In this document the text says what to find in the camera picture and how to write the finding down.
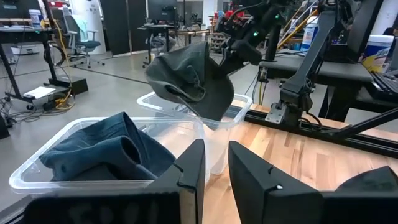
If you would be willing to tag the small round black table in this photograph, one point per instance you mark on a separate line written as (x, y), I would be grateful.
(157, 34)

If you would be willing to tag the white wipes tub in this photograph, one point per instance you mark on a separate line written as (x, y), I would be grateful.
(377, 53)

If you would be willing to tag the blue office chair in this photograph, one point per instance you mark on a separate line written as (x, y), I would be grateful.
(82, 40)

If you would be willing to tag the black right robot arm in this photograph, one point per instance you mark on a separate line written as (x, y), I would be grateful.
(311, 53)

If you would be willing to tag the clear plastic bin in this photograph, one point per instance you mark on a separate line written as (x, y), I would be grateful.
(239, 102)
(28, 179)

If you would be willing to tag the black desk with metal legs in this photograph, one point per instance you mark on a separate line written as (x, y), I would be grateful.
(28, 32)

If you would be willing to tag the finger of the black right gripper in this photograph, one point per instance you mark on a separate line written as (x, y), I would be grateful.
(230, 67)

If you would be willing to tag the yellow metal railing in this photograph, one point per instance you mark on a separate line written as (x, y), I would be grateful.
(297, 28)

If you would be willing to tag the white and blue canister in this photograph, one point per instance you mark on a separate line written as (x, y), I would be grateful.
(309, 34)

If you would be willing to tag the black aluminium frame rail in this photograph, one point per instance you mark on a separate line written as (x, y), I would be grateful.
(357, 138)

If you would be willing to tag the white paper sheet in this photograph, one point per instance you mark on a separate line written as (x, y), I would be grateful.
(38, 92)

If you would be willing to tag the blue denim hat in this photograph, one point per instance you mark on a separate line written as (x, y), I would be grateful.
(109, 149)

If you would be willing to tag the dark grey-green cap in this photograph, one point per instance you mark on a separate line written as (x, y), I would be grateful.
(189, 84)

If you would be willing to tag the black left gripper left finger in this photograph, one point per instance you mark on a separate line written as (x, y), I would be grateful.
(191, 174)

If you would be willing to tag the black padded bench table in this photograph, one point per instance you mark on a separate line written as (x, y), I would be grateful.
(326, 70)

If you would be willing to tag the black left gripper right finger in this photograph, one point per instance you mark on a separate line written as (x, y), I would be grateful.
(264, 186)

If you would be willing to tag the black keyboard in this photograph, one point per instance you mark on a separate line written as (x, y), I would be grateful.
(387, 82)

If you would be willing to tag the dark computer monitor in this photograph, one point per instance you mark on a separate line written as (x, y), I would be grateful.
(162, 9)

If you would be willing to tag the black diagonal frame strut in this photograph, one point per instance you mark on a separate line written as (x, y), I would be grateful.
(370, 123)

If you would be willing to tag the large dark green hat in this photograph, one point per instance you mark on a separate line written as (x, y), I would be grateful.
(370, 180)

